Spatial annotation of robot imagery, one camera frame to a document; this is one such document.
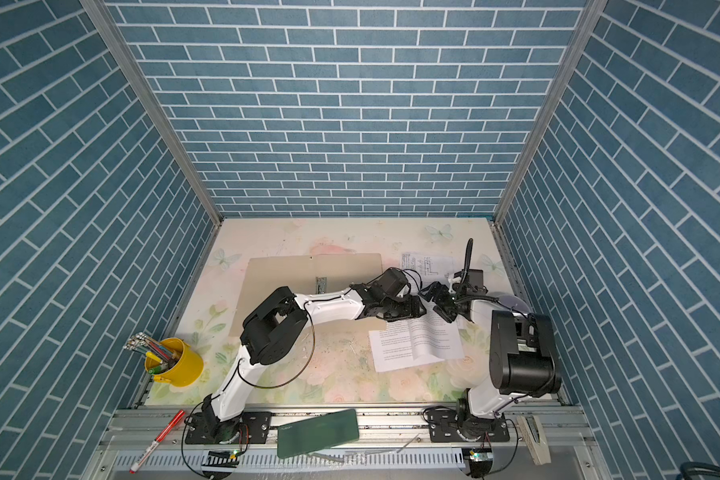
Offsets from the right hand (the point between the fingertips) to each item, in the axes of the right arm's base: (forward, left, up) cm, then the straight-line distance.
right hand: (425, 295), depth 94 cm
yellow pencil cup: (-28, +65, -1) cm, 71 cm away
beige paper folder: (+8, +41, -5) cm, 42 cm away
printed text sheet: (-15, +3, -1) cm, 16 cm away
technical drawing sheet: (+14, -3, -5) cm, 15 cm away
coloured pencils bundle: (-27, +69, +11) cm, 74 cm away
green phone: (-39, +27, -4) cm, 48 cm away
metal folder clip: (+3, +35, -3) cm, 35 cm away
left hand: (-6, +2, -1) cm, 7 cm away
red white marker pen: (-45, +65, -2) cm, 79 cm away
